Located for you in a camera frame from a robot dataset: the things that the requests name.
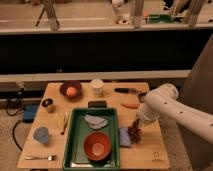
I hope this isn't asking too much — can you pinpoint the dark red grape bunch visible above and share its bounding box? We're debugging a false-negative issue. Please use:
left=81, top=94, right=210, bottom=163
left=128, top=122, right=142, bottom=143

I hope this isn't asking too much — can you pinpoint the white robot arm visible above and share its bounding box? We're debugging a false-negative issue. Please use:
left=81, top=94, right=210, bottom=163
left=136, top=83, right=213, bottom=144

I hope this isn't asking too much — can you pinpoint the red bowl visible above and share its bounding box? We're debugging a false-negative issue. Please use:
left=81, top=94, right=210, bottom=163
left=83, top=132, right=112, bottom=161

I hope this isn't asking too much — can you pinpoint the dark purple bowl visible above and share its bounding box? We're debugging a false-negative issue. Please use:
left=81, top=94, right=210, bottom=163
left=59, top=80, right=82, bottom=99

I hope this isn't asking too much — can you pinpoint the orange carrot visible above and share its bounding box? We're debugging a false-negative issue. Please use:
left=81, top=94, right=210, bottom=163
left=121, top=103, right=140, bottom=109

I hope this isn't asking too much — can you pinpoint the blue sponge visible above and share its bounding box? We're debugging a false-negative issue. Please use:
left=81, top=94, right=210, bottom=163
left=119, top=127, right=131, bottom=148

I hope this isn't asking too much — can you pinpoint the grey crumpled cloth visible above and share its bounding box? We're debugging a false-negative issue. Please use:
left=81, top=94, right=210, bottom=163
left=85, top=115, right=108, bottom=130

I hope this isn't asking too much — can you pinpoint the green plastic tray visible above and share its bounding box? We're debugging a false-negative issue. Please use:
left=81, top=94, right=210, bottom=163
left=62, top=108, right=120, bottom=171

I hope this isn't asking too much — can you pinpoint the black rectangular block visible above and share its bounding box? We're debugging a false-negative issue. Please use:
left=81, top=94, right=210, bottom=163
left=88, top=101, right=107, bottom=108

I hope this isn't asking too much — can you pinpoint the white paper cup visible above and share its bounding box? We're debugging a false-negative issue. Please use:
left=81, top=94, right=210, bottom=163
left=90, top=79, right=104, bottom=96

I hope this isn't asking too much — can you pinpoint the orange peach fruit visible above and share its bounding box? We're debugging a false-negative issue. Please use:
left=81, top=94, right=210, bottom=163
left=66, top=87, right=77, bottom=97

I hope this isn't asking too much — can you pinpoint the banana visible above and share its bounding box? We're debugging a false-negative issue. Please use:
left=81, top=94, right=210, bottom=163
left=55, top=112, right=68, bottom=135

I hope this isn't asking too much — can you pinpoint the silver fork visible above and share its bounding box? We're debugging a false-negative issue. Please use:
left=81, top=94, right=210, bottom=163
left=24, top=155, right=57, bottom=161

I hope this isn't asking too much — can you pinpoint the small dark mug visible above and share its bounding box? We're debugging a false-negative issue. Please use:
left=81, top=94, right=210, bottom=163
left=42, top=98, right=55, bottom=113

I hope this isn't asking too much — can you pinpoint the light blue cup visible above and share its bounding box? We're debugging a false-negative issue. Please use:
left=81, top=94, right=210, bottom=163
left=33, top=127, right=50, bottom=145

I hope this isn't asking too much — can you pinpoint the blue box on floor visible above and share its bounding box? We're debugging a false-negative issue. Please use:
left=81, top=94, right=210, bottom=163
left=23, top=105, right=38, bottom=123

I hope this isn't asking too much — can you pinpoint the black cable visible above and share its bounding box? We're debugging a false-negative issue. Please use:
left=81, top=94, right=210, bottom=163
left=5, top=98, right=25, bottom=152

